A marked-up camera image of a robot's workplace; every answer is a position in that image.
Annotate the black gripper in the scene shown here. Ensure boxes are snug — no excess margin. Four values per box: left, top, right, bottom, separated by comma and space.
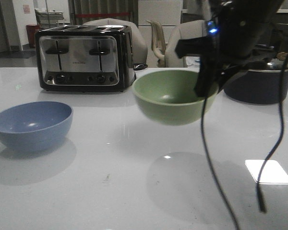
175, 0, 283, 97

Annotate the green bowl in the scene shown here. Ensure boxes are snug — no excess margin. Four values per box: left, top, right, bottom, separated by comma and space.
132, 69, 218, 126

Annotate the blue bowl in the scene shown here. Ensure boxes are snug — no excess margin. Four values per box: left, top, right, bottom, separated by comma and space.
0, 101, 73, 152

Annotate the clear plastic food container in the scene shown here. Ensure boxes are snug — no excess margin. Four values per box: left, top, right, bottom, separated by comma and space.
185, 56, 201, 69

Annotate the dark blue cooking pot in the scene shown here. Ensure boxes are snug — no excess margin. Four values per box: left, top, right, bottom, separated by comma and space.
224, 69, 288, 104

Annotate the beige armchair right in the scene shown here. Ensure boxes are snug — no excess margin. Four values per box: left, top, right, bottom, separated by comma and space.
165, 20, 207, 68

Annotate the beige armchair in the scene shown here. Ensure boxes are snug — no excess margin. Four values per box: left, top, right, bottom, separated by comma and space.
83, 18, 148, 64
165, 20, 207, 68

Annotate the glass pot lid blue knob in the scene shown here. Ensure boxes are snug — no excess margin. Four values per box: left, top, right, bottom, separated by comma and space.
247, 59, 284, 72

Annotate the cream plastic chair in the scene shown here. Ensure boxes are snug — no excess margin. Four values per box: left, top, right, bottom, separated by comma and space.
146, 20, 167, 68

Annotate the dark counter with light top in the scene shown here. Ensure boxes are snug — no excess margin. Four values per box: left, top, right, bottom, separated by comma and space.
181, 9, 288, 46

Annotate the white cabinet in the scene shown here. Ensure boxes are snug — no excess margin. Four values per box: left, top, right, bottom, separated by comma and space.
138, 0, 182, 68

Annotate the beige armchair left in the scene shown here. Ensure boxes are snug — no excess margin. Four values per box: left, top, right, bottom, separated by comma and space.
83, 18, 148, 64

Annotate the black and chrome toaster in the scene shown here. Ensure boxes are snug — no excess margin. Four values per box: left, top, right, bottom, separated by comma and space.
35, 25, 136, 92

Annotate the metal trolley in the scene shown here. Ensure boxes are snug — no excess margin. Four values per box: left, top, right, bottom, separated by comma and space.
35, 9, 65, 29

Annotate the red bin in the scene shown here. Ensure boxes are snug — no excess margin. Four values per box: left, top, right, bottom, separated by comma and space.
26, 24, 40, 48

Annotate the black hanging cable long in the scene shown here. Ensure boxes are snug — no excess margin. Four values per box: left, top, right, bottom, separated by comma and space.
200, 93, 242, 230

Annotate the black hanging cable short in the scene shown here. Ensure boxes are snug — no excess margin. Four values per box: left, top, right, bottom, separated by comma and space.
256, 45, 288, 213

